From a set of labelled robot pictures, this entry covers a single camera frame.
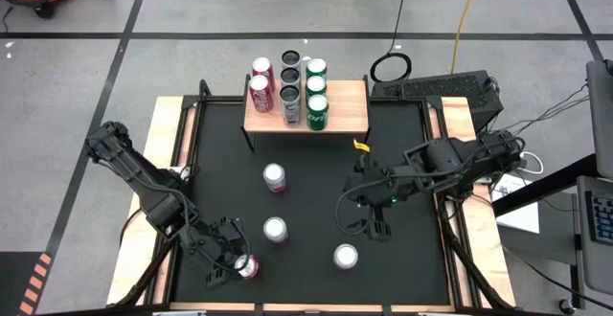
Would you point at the white and red Spindrift can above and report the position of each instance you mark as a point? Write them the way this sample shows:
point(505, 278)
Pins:
point(274, 174)
point(275, 228)
point(345, 256)

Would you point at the white Celsius can black lid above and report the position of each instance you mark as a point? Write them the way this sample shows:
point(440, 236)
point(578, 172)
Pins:
point(290, 110)
point(290, 59)
point(290, 75)

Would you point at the computer monitor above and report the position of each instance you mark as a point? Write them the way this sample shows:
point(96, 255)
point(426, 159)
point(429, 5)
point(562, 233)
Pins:
point(601, 115)

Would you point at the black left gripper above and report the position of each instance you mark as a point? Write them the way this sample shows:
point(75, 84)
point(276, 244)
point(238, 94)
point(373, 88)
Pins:
point(218, 241)

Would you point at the red Coca-Cola can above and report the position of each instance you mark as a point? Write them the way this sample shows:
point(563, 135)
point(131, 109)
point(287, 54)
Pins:
point(251, 268)
point(260, 96)
point(262, 65)

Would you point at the green Sprite can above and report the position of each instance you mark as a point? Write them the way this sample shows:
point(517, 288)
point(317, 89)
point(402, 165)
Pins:
point(317, 112)
point(316, 67)
point(316, 85)

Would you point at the wooden shelf with black legs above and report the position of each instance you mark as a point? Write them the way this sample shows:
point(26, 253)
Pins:
point(345, 110)

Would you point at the grey desk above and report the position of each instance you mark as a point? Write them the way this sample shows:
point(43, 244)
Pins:
point(594, 268)

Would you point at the dark keyboard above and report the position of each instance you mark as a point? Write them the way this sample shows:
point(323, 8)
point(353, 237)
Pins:
point(601, 218)

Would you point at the black hazard-edged floor mat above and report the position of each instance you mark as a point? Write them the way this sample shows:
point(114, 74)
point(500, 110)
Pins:
point(14, 282)

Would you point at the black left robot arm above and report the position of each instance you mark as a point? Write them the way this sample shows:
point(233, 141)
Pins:
point(143, 182)

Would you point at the black support beam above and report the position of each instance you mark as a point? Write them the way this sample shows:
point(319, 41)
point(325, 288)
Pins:
point(541, 187)

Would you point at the black caster wheel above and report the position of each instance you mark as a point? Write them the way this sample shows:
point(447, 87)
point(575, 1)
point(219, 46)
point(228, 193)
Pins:
point(566, 306)

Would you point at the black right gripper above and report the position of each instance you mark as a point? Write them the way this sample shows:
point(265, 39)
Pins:
point(373, 187)

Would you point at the white paper sheet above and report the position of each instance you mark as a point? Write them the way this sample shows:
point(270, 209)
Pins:
point(522, 218)

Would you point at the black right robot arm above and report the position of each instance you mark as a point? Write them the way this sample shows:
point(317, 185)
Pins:
point(445, 158)

